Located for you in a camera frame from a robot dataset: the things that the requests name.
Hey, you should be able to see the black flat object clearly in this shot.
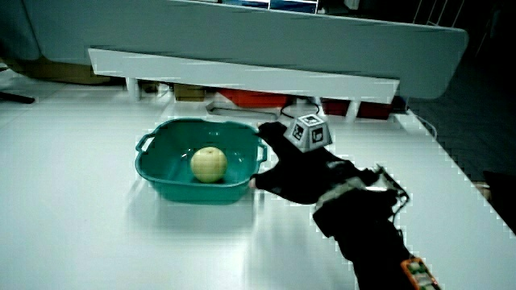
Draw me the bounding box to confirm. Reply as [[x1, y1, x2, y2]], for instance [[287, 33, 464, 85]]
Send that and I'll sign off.
[[0, 91, 36, 106]]

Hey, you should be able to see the white partition board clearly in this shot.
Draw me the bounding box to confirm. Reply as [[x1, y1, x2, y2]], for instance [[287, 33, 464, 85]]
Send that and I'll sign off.
[[22, 0, 470, 101]]

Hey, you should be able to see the large brown cardboard box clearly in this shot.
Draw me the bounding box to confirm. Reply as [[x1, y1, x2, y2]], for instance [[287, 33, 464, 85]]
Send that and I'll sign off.
[[2, 56, 112, 86]]

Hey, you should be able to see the dark red box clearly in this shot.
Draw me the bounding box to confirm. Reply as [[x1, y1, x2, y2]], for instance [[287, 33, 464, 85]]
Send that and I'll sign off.
[[320, 97, 394, 121]]

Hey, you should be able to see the white wire rack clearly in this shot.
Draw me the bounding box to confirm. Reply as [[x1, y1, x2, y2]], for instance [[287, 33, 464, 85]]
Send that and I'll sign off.
[[411, 0, 467, 28]]

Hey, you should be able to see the black cable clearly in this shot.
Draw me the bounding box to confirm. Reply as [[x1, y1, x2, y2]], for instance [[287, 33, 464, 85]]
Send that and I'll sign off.
[[279, 96, 322, 120]]

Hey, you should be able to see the teal plastic basin plate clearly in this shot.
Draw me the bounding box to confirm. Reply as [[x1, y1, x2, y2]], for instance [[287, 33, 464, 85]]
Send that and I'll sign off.
[[134, 117, 269, 205]]

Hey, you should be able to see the orange box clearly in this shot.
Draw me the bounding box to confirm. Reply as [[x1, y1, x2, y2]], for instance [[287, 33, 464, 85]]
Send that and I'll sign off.
[[219, 88, 292, 110]]

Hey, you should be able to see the person's right hand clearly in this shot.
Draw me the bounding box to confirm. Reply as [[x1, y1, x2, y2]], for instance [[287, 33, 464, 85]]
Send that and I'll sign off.
[[249, 114, 378, 205]]

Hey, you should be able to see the white desk shelf riser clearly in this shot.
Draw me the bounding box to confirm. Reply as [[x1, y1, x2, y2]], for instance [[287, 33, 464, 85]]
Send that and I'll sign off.
[[87, 48, 401, 123]]

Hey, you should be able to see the orange device with buttons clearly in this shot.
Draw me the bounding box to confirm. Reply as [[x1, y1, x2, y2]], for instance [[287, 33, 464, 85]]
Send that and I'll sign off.
[[399, 257, 443, 290]]

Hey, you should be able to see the yellow-green apple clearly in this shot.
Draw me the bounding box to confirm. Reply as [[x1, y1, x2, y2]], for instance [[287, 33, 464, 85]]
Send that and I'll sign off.
[[189, 146, 229, 184]]

